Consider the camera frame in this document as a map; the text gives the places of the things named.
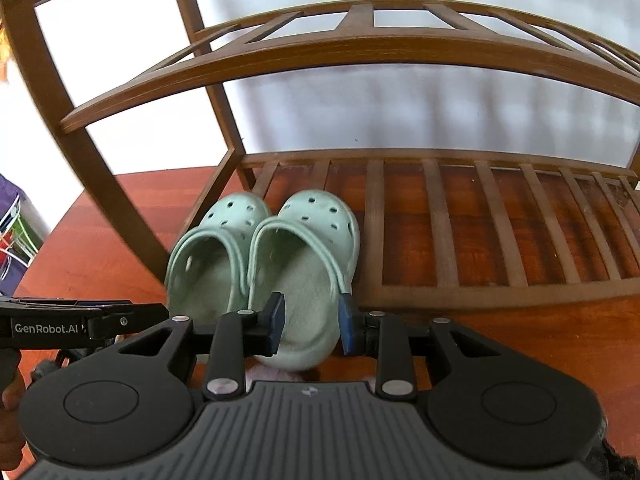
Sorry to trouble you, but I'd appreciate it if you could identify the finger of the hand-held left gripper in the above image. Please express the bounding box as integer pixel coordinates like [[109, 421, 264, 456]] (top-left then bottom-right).
[[89, 302, 169, 340]]

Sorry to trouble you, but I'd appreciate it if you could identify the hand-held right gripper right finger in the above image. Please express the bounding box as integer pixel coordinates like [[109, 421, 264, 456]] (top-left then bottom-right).
[[337, 294, 506, 401]]

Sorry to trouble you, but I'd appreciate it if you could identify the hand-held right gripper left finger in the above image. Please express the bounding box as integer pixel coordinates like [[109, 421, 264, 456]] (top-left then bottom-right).
[[119, 291, 287, 402]]

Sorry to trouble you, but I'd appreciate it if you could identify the green clog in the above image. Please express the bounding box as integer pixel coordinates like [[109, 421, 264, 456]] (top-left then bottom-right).
[[247, 189, 362, 372], [165, 192, 273, 328]]

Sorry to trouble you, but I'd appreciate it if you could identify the brown wooden shoe rack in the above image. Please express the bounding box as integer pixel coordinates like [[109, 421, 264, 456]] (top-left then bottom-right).
[[0, 0, 640, 311]]

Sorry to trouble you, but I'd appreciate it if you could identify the person's left hand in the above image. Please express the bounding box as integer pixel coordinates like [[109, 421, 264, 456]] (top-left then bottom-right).
[[0, 371, 27, 461]]

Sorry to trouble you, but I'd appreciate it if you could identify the purple cloth bag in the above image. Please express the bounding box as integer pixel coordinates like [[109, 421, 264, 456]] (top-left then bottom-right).
[[0, 175, 26, 221]]

